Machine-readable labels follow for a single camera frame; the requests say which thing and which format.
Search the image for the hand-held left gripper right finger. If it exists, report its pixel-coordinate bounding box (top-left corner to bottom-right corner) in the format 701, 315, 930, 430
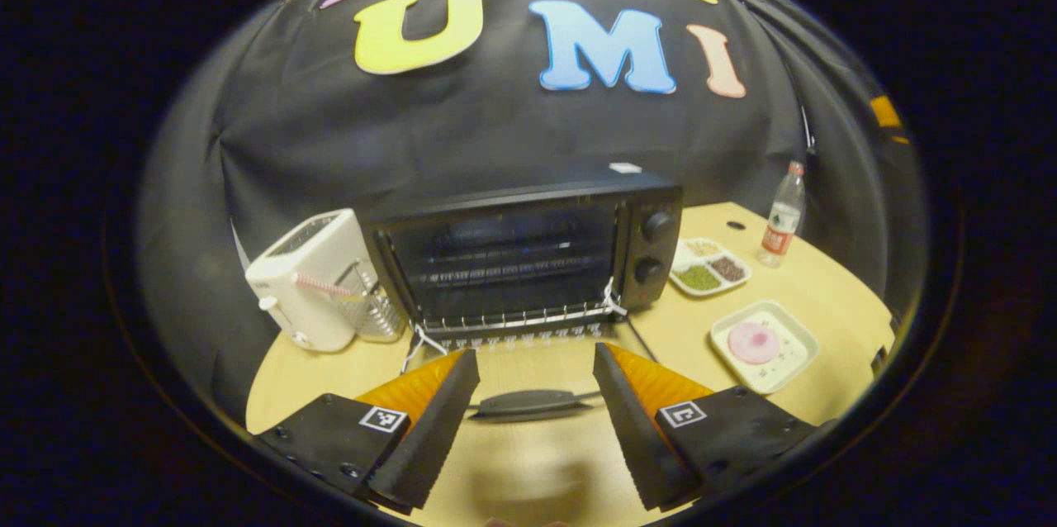
592, 342, 818, 511

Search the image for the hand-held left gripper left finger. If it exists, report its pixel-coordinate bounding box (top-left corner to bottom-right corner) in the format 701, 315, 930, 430
254, 348, 481, 511

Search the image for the pink donut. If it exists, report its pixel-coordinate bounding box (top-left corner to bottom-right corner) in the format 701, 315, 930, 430
727, 321, 781, 366

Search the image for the black electric oven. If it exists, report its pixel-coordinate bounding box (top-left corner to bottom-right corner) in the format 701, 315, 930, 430
367, 172, 685, 425

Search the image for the white square plate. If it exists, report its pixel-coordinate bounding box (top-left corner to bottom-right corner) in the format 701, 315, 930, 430
709, 300, 821, 395

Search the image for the clear water bottle red label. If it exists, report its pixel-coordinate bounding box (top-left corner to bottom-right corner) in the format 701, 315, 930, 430
756, 161, 807, 268

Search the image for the white divided dish of beans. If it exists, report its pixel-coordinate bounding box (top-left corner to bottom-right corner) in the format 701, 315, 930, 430
667, 237, 752, 297

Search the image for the pink striped stick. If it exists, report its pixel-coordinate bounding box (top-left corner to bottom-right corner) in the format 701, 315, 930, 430
293, 273, 368, 302

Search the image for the white toaster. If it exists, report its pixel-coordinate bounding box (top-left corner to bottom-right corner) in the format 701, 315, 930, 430
245, 208, 382, 354

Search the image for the black backdrop cloth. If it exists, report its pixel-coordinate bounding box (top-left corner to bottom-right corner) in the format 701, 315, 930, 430
136, 0, 926, 420

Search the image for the oven wire rack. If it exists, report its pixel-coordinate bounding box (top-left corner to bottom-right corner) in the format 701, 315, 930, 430
411, 296, 624, 338

